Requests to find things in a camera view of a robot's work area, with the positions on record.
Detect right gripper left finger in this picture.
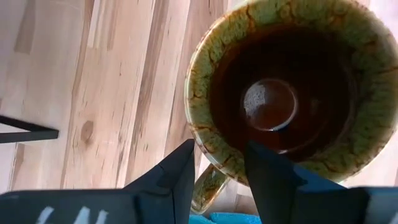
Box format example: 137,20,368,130
123,139,196,224

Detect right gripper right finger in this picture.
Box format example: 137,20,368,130
244,140,346,224

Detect green teal glazed mug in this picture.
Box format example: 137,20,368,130
183,0,398,215

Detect teal cloth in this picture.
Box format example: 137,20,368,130
188,212,262,224

